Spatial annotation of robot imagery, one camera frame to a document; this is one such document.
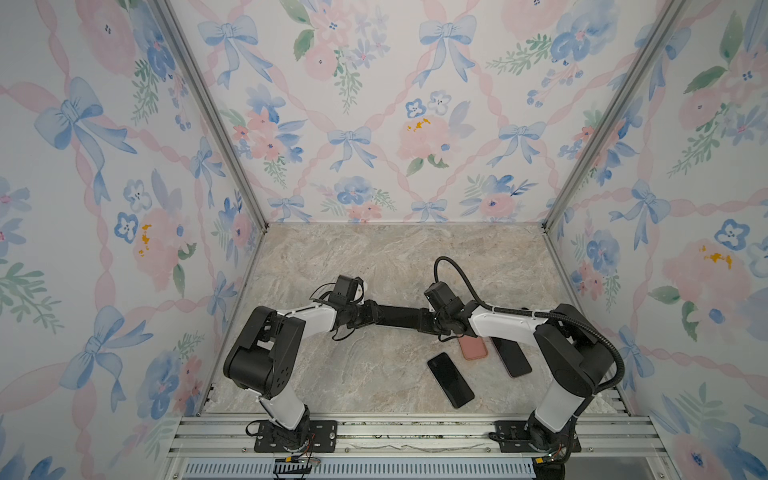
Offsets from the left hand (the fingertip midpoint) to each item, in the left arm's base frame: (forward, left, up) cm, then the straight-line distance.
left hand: (382, 314), depth 93 cm
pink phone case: (-10, -27, -2) cm, 28 cm away
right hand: (-2, -10, -1) cm, 10 cm away
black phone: (-19, -20, -3) cm, 27 cm away
